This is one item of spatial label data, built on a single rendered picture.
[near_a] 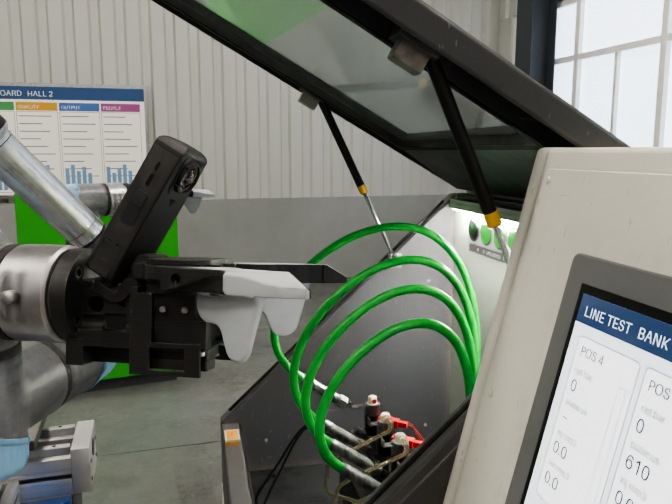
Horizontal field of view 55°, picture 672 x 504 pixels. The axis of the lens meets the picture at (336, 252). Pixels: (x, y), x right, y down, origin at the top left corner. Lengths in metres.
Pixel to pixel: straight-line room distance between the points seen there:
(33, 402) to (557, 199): 0.55
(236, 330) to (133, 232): 0.11
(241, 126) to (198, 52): 0.92
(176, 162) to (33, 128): 7.07
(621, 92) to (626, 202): 6.16
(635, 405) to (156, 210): 0.41
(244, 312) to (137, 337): 0.10
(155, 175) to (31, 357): 0.23
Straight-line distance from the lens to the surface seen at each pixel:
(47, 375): 0.63
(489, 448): 0.78
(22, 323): 0.52
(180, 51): 7.58
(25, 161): 1.33
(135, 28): 7.61
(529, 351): 0.73
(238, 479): 1.26
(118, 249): 0.48
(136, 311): 0.47
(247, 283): 0.40
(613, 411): 0.61
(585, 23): 7.36
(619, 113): 6.79
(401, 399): 1.56
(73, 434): 1.45
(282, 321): 0.53
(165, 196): 0.48
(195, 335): 0.46
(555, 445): 0.67
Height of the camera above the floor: 1.54
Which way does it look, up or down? 9 degrees down
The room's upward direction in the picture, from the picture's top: straight up
